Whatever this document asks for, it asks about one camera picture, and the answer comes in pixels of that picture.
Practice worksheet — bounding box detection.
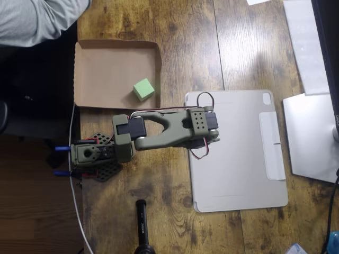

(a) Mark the grey sleeved person arm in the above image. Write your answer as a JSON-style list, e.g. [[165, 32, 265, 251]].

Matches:
[[0, 0, 93, 48]]

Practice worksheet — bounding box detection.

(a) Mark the white blue packet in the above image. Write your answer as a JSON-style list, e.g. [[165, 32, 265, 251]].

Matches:
[[286, 242, 310, 254]]

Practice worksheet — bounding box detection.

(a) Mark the brown cardboard tray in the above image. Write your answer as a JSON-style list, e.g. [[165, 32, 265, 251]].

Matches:
[[73, 39, 162, 111]]

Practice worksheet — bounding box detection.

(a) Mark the red black servo wire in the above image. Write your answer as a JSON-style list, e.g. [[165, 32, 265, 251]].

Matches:
[[129, 91, 216, 160]]

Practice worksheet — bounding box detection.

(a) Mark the black power cable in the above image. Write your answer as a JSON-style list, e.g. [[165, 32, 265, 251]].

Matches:
[[319, 168, 339, 254]]

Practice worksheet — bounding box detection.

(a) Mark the green foam cube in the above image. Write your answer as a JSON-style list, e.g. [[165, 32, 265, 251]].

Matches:
[[132, 78, 156, 103]]

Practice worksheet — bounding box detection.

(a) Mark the white foam sheet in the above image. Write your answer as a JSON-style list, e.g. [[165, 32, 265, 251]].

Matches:
[[283, 0, 331, 96]]

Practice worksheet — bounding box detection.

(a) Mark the black computer monitor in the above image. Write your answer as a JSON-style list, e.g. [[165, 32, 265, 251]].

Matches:
[[311, 0, 339, 128]]

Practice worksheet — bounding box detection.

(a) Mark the white cable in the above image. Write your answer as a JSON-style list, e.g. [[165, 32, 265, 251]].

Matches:
[[68, 103, 94, 254]]

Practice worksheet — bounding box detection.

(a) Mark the black cylindrical camera mount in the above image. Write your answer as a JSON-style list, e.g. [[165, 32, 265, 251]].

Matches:
[[133, 199, 157, 254]]

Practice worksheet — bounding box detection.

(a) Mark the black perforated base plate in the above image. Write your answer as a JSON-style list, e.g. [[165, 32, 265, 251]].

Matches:
[[75, 131, 125, 183]]

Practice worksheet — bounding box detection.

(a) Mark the tablet in grey case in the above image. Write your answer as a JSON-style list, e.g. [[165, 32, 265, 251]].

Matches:
[[184, 89, 289, 214]]

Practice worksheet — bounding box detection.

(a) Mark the blue round object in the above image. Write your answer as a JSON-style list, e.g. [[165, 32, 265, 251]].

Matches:
[[327, 231, 339, 254]]

